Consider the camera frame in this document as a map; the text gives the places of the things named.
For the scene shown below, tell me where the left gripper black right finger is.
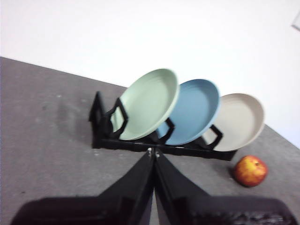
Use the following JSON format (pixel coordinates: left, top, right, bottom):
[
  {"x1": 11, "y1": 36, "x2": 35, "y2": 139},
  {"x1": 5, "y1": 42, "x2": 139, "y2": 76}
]
[{"x1": 153, "y1": 150, "x2": 298, "y2": 225}]

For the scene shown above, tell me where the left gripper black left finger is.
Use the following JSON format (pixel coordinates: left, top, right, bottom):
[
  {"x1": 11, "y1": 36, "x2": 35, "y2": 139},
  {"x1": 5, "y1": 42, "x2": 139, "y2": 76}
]
[{"x1": 10, "y1": 148, "x2": 156, "y2": 225}]

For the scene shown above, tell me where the red yellow apple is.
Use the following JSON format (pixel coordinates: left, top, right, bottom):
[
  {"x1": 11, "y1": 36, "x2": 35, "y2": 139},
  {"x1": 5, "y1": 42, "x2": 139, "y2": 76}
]
[{"x1": 233, "y1": 155, "x2": 269, "y2": 188}]

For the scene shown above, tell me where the green round plate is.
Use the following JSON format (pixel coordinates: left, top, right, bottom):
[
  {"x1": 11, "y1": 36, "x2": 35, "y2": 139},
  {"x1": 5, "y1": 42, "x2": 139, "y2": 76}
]
[{"x1": 110, "y1": 68, "x2": 180, "y2": 141}]

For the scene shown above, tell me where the black plate rack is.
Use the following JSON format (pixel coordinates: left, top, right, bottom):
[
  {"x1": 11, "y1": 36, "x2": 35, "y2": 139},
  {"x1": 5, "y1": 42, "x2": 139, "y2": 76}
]
[{"x1": 88, "y1": 90, "x2": 238, "y2": 162}]

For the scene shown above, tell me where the beige round plate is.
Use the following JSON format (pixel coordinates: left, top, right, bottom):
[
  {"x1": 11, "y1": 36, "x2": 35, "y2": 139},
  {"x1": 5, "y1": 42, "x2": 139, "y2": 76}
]
[{"x1": 201, "y1": 93, "x2": 265, "y2": 152}]

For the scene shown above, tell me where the blue round plate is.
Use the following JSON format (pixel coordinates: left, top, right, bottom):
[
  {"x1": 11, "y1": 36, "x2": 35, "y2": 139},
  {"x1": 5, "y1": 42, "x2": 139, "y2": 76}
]
[{"x1": 156, "y1": 79, "x2": 221, "y2": 145}]

